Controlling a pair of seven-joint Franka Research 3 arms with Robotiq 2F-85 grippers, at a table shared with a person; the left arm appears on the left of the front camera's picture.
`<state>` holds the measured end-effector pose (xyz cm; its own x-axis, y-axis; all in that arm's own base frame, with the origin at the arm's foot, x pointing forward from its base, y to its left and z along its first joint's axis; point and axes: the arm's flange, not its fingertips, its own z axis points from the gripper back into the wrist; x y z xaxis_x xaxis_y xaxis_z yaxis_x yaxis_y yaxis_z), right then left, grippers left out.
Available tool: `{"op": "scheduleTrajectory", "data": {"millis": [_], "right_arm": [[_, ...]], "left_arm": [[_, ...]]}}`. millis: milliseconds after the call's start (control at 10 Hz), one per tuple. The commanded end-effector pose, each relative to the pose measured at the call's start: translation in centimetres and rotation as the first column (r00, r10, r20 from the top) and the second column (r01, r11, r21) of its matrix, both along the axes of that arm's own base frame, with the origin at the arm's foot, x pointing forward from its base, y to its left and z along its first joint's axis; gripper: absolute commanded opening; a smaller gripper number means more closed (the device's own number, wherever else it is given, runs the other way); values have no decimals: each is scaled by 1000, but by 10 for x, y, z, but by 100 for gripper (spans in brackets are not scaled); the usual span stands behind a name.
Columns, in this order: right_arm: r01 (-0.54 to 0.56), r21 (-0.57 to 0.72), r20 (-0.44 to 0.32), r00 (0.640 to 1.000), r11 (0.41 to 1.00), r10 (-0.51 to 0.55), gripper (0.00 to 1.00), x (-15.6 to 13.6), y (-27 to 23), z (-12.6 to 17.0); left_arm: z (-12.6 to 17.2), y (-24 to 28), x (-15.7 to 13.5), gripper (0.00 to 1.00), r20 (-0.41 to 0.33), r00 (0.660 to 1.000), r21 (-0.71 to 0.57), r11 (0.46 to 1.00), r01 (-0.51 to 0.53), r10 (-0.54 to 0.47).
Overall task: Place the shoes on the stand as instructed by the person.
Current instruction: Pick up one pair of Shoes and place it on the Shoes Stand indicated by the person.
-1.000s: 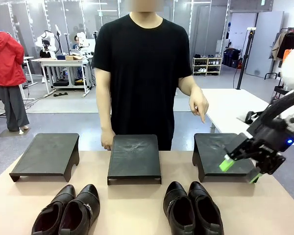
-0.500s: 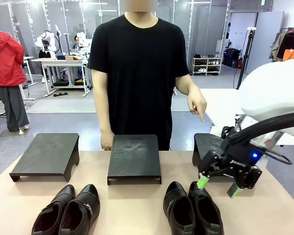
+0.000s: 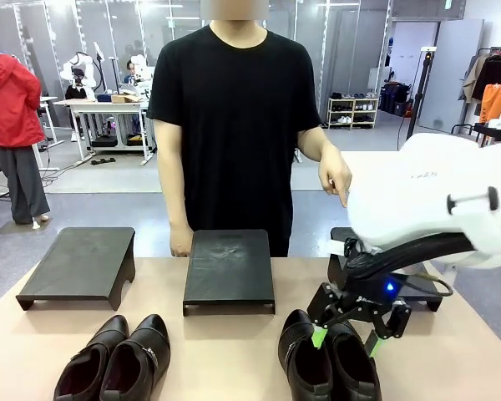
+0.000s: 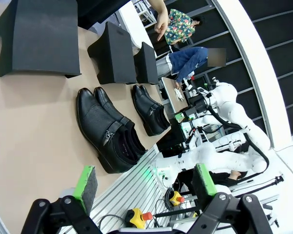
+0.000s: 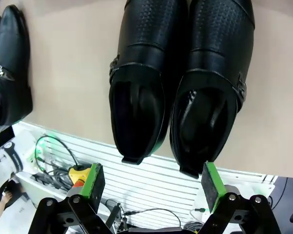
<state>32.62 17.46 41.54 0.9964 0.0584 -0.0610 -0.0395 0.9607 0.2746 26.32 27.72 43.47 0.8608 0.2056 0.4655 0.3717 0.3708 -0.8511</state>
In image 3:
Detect black tripod pole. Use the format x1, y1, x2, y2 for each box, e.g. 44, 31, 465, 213
404, 46, 438, 143

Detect wooden shoe rack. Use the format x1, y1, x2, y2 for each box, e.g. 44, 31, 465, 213
327, 96, 379, 129

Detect person in black t-shirt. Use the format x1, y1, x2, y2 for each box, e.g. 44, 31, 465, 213
145, 0, 322, 258

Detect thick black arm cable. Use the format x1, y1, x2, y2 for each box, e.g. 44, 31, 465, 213
344, 231, 485, 289

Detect black utility cart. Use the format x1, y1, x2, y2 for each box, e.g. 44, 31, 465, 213
450, 120, 501, 148

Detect person's right hand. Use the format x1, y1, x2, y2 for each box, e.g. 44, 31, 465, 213
169, 225, 193, 258

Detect black pointed buckle shoe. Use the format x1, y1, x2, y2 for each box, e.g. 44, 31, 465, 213
52, 314, 130, 401
99, 313, 171, 401

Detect person in red jacket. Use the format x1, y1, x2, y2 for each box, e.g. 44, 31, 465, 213
0, 39, 51, 229

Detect black hanging garment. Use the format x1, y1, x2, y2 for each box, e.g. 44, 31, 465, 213
482, 56, 501, 101

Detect black luggage bag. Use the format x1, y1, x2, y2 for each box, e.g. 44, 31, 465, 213
379, 82, 413, 117

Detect person's right forearm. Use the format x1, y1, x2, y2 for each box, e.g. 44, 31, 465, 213
157, 162, 192, 231

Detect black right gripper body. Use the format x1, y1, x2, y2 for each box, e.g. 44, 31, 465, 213
337, 266, 408, 322

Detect black strap shoe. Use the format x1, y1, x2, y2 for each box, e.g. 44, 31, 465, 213
323, 319, 383, 401
277, 308, 334, 401

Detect thin grey gripper cable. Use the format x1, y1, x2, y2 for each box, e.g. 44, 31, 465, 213
394, 271, 454, 298

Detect beige coat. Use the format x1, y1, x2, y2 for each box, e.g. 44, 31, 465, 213
461, 53, 489, 104

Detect seated person black clothes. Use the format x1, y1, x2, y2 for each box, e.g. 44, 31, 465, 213
64, 69, 89, 101

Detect person's left hand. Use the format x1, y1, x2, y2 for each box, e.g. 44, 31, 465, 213
318, 150, 354, 209

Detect white background desk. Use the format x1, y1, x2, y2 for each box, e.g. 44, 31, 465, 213
53, 98, 156, 164

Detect orange garment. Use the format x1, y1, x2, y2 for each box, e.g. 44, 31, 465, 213
479, 83, 501, 126

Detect person's left forearm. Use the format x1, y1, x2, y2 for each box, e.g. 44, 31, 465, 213
296, 124, 343, 168

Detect black shoe stand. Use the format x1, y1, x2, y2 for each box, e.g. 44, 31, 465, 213
15, 226, 137, 312
327, 227, 443, 312
182, 228, 276, 317

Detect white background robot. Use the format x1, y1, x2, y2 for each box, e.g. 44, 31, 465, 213
60, 52, 106, 101
129, 53, 158, 91

